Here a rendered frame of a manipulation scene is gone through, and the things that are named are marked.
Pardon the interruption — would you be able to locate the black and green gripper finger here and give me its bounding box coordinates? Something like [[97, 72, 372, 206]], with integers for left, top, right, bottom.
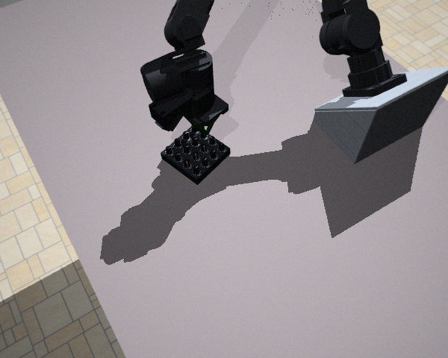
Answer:
[[194, 116, 219, 136], [184, 115, 199, 131]]

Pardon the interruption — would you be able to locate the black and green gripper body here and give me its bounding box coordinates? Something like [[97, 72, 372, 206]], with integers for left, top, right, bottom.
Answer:
[[184, 82, 228, 126]]

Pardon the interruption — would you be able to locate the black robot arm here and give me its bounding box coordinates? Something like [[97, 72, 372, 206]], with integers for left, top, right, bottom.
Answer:
[[140, 0, 407, 131]]

